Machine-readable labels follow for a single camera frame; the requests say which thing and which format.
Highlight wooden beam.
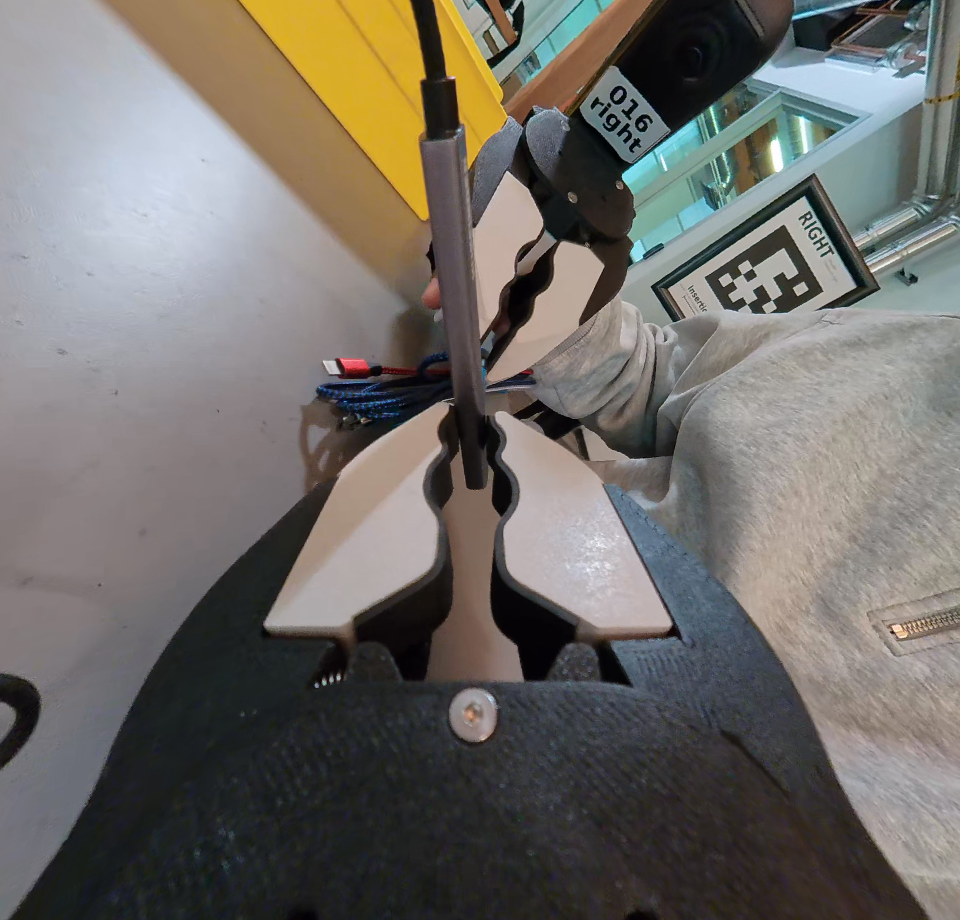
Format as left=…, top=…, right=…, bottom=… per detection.
left=505, top=0, right=685, bottom=123

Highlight grey metal USB hub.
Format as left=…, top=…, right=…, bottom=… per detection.
left=418, top=76, right=490, bottom=492

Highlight black hub cable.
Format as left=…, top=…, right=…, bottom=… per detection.
left=396, top=0, right=453, bottom=83

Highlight person's right forearm grey sleeve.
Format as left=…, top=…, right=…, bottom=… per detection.
left=528, top=298, right=678, bottom=460

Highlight person's grey hooded jacket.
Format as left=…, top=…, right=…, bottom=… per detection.
left=585, top=307, right=960, bottom=920

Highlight silver ventilation ducts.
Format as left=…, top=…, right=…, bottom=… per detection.
left=787, top=0, right=960, bottom=276

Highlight framed black white marker sign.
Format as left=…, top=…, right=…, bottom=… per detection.
left=651, top=174, right=880, bottom=323

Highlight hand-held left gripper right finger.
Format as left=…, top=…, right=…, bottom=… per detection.
left=489, top=412, right=675, bottom=644

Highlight black cable loop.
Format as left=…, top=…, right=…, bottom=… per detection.
left=0, top=673, right=43, bottom=770

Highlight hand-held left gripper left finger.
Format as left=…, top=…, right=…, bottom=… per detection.
left=264, top=403, right=459, bottom=648

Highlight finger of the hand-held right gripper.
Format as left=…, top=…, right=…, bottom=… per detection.
left=472, top=173, right=558, bottom=338
left=483, top=238, right=609, bottom=383

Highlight blue braided USB cable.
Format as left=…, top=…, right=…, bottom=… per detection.
left=315, top=352, right=538, bottom=431

